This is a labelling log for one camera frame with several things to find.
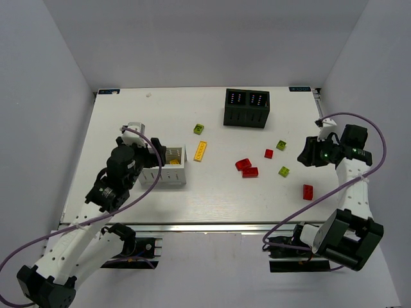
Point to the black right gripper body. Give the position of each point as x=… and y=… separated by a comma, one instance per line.
x=308, y=151

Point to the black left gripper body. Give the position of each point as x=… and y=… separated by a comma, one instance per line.
x=151, y=153

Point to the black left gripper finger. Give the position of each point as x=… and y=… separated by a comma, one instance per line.
x=151, y=160
x=159, y=150

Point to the yellow long lego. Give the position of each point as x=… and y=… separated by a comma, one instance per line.
x=199, y=154

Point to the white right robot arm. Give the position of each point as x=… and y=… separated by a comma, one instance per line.
x=350, y=235

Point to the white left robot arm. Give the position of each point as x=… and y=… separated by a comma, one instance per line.
x=88, y=244

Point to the white double bin container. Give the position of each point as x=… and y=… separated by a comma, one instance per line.
x=170, y=174

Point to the lime green small lego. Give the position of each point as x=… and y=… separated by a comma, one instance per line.
x=281, y=145

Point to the lime green lego brick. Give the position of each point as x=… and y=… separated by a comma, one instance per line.
x=284, y=171

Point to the lime green square lego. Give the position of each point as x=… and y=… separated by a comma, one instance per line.
x=198, y=129

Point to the small red lego brick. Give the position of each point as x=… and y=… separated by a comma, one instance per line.
x=269, y=153

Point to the red sloped lego brick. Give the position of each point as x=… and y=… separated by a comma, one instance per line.
x=243, y=164

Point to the black double bin container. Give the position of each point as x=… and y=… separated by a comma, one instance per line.
x=246, y=108

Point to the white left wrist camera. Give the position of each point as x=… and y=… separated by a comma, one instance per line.
x=131, y=134

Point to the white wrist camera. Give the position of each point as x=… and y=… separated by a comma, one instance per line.
x=131, y=134
x=327, y=126

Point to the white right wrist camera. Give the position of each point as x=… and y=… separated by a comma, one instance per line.
x=327, y=126

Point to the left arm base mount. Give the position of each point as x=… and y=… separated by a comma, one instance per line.
x=144, y=254

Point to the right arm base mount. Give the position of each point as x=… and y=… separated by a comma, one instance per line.
x=287, y=260

